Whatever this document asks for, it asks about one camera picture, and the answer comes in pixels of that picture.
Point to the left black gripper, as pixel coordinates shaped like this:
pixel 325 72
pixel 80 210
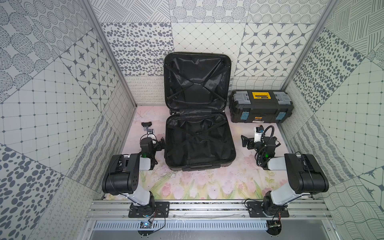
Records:
pixel 161 144

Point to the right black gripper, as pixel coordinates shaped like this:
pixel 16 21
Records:
pixel 245 142

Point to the black ribbed hard-shell suitcase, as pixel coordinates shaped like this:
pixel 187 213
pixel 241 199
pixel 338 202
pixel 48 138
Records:
pixel 198 135

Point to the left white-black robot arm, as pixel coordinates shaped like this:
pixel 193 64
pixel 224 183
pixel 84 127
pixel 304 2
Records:
pixel 123 172

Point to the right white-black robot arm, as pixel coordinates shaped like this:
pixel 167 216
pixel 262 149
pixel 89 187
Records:
pixel 305 177

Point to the small black metal clip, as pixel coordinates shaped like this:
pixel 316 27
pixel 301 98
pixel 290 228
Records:
pixel 147 126

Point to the pink floral table mat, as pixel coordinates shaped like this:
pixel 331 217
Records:
pixel 243 179

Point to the black toolbox with yellow label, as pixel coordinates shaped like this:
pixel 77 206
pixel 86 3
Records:
pixel 251 106

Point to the left green circuit board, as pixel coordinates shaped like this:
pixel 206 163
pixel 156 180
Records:
pixel 146 228

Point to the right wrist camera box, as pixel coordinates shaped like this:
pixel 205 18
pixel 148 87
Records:
pixel 259 133

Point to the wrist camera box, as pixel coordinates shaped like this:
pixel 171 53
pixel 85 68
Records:
pixel 259 133
pixel 150 134

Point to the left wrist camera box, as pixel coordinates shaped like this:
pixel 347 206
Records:
pixel 150 134

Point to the aluminium mounting rail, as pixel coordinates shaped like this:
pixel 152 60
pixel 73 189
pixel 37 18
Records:
pixel 207 210

